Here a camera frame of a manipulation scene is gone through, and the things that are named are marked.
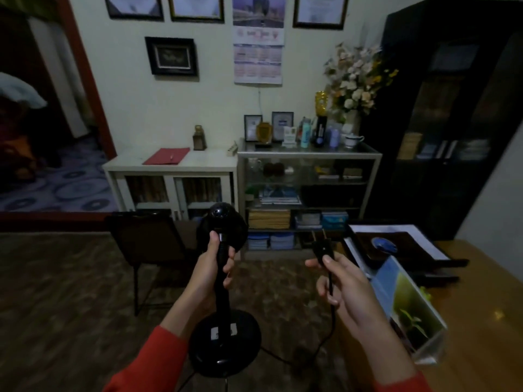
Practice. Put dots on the person's right hand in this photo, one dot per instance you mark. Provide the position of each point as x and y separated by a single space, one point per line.
353 293

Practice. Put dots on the person's left hand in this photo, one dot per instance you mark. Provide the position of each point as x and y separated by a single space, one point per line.
204 273

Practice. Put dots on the person's left thumb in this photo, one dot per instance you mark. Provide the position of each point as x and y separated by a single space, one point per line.
213 244

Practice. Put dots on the person's right thumb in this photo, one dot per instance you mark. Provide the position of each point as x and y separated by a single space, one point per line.
337 262

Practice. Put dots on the black desk lamp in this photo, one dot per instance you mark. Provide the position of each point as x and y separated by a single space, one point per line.
224 342

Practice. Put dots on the person's left forearm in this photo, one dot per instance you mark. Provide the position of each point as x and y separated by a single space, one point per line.
163 347

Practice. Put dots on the person's right forearm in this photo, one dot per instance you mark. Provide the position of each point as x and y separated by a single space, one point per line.
388 359

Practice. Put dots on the blue box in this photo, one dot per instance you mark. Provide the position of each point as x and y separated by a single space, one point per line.
335 220

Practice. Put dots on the clear plastic container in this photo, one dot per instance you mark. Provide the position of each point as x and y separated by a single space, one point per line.
282 241
258 241

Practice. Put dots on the blue computer mouse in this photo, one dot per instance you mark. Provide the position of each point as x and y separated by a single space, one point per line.
384 245

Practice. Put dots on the stack of yellow books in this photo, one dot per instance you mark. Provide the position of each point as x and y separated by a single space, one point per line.
269 219

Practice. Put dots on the dark chair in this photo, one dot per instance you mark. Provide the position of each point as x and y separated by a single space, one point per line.
147 240

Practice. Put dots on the black desk tray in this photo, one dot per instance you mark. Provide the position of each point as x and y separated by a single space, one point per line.
412 251

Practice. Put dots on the stack of magazines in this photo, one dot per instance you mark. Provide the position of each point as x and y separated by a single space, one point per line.
280 196

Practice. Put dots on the white low cabinet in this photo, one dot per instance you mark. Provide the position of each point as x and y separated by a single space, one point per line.
163 175

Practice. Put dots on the standing desk photo calendar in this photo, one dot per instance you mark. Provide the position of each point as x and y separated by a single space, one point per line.
408 310

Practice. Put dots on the red folder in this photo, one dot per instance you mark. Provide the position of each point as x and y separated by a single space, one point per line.
166 156

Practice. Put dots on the small metal lantern ornament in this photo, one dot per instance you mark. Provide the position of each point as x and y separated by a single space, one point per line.
199 138

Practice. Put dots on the glass display shelf unit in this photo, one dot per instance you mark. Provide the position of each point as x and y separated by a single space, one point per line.
306 155

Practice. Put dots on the white cup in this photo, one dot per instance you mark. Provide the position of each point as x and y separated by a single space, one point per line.
351 141

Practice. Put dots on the amber glass plaque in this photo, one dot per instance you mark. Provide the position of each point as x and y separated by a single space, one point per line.
264 132

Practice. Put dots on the lilac bottle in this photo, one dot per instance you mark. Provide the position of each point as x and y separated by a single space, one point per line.
334 138

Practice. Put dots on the teal bottle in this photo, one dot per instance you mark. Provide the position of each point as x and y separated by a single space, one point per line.
305 135

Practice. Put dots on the small white box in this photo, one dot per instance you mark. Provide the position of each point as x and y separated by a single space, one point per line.
289 136

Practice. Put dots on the standing framed certificate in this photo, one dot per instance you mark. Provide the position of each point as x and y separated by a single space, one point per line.
282 123

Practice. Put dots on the white flower vase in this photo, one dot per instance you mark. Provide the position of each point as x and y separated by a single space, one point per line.
351 122

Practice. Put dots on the row of books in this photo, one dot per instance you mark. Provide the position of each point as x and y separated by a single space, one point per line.
449 148

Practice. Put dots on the blue patterned carpet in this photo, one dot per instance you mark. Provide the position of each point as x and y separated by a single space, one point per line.
61 183

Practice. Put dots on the tall black glass-door cabinet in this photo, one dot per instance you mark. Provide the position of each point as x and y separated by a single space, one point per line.
441 118

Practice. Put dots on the white and yellow flower bouquet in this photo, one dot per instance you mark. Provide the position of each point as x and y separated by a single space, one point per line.
355 77

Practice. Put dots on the small black framed picture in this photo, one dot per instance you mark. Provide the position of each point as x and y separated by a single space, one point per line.
171 56

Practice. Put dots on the white cloth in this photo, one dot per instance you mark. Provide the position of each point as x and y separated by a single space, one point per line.
20 91

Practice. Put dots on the small standing photo frame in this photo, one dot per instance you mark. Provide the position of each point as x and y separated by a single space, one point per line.
252 128

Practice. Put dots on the paper wall calendar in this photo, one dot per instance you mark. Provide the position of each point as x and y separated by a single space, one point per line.
258 44

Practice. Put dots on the red-brown door frame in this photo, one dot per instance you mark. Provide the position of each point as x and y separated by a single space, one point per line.
83 73

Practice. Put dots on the dark framed wall certificate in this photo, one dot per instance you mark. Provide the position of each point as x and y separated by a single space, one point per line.
196 7
320 10
134 6

